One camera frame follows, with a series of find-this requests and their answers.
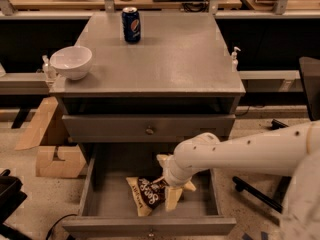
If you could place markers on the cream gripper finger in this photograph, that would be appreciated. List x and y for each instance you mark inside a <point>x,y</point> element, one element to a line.
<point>162,158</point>
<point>172,196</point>

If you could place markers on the brown chip bag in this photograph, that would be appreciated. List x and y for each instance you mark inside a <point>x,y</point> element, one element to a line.
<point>149,193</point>

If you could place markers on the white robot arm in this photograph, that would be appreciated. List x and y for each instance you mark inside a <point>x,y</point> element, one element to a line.
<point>292,151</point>

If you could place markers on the grey drawer cabinet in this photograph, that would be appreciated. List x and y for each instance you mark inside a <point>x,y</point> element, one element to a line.
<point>181,66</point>

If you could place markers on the open grey middle drawer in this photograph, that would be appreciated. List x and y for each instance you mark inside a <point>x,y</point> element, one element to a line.
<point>107,208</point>

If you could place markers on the closed grey upper drawer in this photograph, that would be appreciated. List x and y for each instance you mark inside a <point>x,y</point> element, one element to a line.
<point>144,128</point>

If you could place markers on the cardboard box on floor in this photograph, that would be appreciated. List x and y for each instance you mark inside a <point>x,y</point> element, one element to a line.
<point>56,156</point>

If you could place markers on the right hand sanitizer bottle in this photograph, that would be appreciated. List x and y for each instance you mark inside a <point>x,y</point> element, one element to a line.
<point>234,56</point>

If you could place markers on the hand sanitizer bottle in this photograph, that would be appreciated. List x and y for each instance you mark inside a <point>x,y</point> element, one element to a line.
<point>48,70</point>
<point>234,56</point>

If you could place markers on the white bowl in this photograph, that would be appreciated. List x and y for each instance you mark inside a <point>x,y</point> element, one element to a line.
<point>73,62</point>

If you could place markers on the blue pepsi can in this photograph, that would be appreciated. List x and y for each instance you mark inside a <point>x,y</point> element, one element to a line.
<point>131,24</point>

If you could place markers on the left hand sanitizer bottle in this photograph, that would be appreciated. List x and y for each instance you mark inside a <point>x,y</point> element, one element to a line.
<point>48,70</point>

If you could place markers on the black equipment at left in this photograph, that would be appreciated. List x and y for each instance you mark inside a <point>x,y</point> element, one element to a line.
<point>11,197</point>

